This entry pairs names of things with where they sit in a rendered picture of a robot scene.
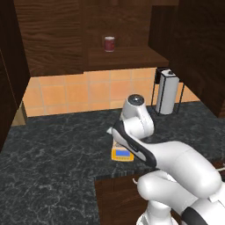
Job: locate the red can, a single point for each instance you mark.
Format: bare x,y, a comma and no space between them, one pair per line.
109,44

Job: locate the dark wooden open cabinet door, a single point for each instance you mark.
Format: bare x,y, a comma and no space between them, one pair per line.
202,49

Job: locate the wooden closed cabinet door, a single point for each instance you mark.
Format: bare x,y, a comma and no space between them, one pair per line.
49,38

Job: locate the dark wooden base cabinet door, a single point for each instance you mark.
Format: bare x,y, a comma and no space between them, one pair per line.
117,202

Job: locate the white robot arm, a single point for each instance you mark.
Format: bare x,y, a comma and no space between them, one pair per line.
178,164

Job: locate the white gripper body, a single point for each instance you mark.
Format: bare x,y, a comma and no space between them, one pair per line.
110,130

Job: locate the wooden wall cabinet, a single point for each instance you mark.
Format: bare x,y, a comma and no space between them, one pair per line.
129,58

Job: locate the dark wooden tall cabinet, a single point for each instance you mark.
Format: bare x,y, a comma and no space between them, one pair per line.
8,73

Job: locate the white paper towel roll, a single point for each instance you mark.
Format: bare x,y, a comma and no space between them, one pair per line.
167,93

